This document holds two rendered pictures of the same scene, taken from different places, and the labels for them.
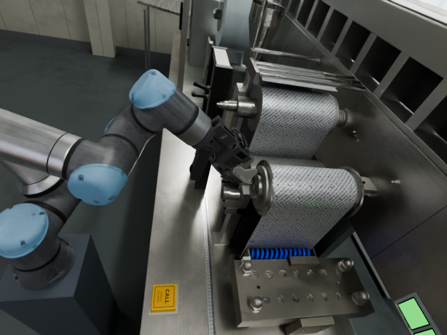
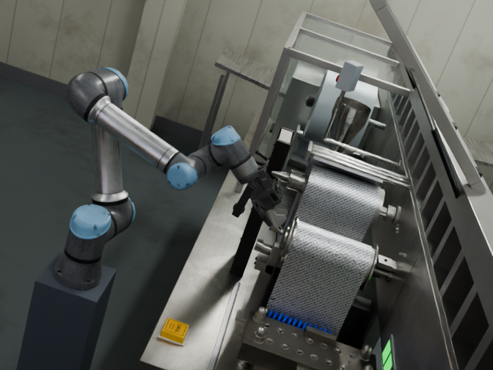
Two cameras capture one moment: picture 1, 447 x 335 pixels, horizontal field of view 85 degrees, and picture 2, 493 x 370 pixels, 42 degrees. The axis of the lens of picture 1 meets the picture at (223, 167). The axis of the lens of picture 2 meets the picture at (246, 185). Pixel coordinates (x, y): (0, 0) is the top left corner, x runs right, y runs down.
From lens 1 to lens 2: 1.41 m
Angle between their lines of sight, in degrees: 25
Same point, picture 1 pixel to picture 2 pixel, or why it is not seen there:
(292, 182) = (313, 233)
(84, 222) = not seen: hidden behind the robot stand
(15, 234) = (92, 219)
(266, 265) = (281, 325)
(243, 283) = (253, 325)
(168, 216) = (194, 283)
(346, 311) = not seen: outside the picture
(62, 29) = not seen: hidden behind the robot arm
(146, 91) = (223, 135)
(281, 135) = (324, 211)
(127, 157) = (200, 168)
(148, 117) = (218, 152)
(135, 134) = (207, 160)
